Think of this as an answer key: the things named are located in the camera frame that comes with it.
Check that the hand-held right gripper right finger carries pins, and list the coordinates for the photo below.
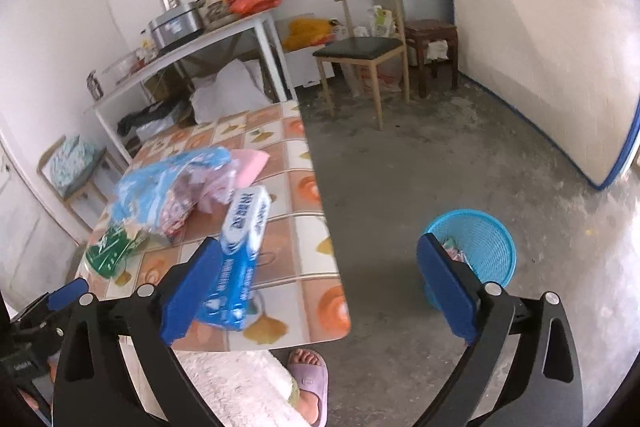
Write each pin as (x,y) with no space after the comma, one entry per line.
(447,287)

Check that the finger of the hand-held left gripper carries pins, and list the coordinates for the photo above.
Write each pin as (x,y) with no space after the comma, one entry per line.
(65,296)

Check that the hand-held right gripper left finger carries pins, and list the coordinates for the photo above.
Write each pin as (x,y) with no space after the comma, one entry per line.
(192,292)

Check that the blue plastic wastebasket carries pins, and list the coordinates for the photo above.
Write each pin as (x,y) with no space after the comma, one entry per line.
(490,247)

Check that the green label plastic bottle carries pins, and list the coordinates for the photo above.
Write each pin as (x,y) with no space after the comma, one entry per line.
(107,252)

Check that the blue tissue packet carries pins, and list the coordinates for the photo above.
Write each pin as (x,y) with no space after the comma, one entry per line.
(245,247)

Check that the blue plastic bag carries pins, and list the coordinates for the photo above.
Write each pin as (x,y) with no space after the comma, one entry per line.
(160,187)

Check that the pink cloth pack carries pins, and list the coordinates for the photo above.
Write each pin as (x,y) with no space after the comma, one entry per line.
(250,164)

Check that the white door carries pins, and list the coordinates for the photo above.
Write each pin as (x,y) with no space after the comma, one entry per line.
(30,232)

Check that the patterned tablecloth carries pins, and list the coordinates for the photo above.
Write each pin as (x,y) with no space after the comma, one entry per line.
(300,227)

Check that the floral cushion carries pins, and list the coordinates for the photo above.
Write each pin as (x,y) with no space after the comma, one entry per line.
(70,164)

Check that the wooden chair black seat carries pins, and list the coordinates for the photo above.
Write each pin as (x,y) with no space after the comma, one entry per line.
(100,157)
(360,48)

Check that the purple slipper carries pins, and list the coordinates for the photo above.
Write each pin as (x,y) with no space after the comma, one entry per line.
(310,379)

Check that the black bag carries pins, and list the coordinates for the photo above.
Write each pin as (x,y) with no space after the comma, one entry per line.
(150,114)

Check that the white printed plastic sack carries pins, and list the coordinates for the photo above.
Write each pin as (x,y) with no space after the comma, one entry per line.
(387,74)

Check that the clear glass container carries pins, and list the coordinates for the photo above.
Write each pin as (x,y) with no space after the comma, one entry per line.
(122,67)

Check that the white cloth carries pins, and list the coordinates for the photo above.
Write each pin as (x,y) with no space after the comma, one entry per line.
(436,51)

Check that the dark wooden stool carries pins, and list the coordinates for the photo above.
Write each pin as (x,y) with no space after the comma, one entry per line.
(430,29)

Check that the white side table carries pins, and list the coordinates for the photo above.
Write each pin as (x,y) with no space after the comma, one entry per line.
(225,32)

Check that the metal kitchen appliance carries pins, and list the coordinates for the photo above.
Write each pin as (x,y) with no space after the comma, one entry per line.
(175,27)

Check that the white mattress blue edge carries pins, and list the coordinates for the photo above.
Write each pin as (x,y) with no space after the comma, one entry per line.
(540,32)

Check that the white paper bag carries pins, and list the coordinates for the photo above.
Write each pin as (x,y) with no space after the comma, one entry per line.
(382,22)

